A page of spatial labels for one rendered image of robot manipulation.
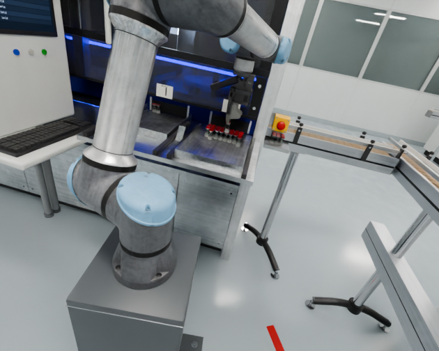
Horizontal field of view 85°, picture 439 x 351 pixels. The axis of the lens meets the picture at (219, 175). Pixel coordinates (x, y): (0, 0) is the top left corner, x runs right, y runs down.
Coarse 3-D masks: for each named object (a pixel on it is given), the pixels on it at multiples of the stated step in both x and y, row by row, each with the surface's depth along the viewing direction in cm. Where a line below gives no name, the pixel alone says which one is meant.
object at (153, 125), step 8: (144, 104) 128; (144, 112) 127; (152, 112) 130; (144, 120) 117; (152, 120) 119; (160, 120) 121; (168, 120) 123; (176, 120) 125; (184, 120) 118; (144, 128) 100; (152, 128) 111; (160, 128) 112; (168, 128) 114; (176, 128) 110; (152, 136) 102; (160, 136) 101; (168, 136) 102
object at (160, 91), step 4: (160, 84) 117; (160, 88) 118; (164, 88) 117; (168, 88) 117; (172, 88) 116; (156, 92) 119; (160, 92) 118; (164, 92) 118; (168, 92) 118; (172, 92) 117; (160, 96) 119; (164, 96) 119; (168, 96) 119
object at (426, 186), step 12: (396, 144) 133; (396, 156) 124; (408, 156) 121; (420, 156) 122; (396, 168) 123; (408, 168) 114; (420, 168) 116; (432, 168) 112; (408, 180) 112; (420, 180) 105; (432, 180) 104; (408, 192) 110; (420, 192) 103; (432, 192) 97; (420, 204) 101; (432, 204) 95; (432, 216) 94
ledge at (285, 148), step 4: (264, 140) 126; (268, 140) 126; (264, 144) 120; (268, 144) 120; (272, 144) 122; (284, 144) 125; (288, 144) 126; (268, 148) 121; (272, 148) 120; (276, 148) 120; (280, 148) 119; (284, 148) 120; (288, 148) 121; (284, 152) 120; (288, 152) 119
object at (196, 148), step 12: (192, 132) 106; (204, 132) 118; (180, 144) 94; (192, 144) 103; (204, 144) 106; (216, 144) 108; (228, 144) 110; (180, 156) 90; (192, 156) 89; (204, 156) 96; (216, 156) 98; (228, 156) 100; (240, 156) 102; (216, 168) 89; (228, 168) 88; (240, 168) 87
